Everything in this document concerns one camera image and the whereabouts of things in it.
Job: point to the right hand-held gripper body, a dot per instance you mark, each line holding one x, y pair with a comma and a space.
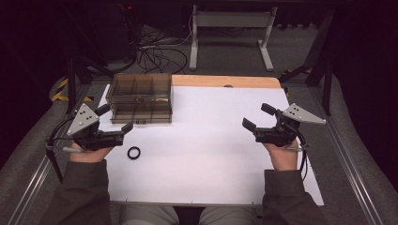
281, 134

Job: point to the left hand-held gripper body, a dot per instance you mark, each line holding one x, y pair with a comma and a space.
84, 120

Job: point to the brown transparent compartment box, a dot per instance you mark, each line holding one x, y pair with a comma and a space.
140, 93

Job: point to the person's right hand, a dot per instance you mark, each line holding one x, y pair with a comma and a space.
284, 157

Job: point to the person's left hand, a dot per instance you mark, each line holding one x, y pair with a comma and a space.
87, 155

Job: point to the yellow black hazard tape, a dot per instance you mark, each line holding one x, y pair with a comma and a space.
59, 93

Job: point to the black tripod stand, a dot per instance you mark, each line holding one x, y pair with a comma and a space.
71, 84

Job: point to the white table mat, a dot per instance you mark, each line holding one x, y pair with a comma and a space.
203, 150

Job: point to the black metal stand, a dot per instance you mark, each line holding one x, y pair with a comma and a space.
327, 81

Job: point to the person's left leg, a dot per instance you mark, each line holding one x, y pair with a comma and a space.
147, 216

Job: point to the person's leg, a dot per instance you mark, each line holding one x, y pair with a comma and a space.
228, 216
147, 216

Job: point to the person's right leg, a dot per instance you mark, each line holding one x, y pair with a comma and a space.
228, 216

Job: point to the aluminium floor rail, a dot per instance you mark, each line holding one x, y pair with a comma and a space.
353, 175
31, 193

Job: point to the white metal stand frame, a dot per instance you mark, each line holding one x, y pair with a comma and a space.
233, 19

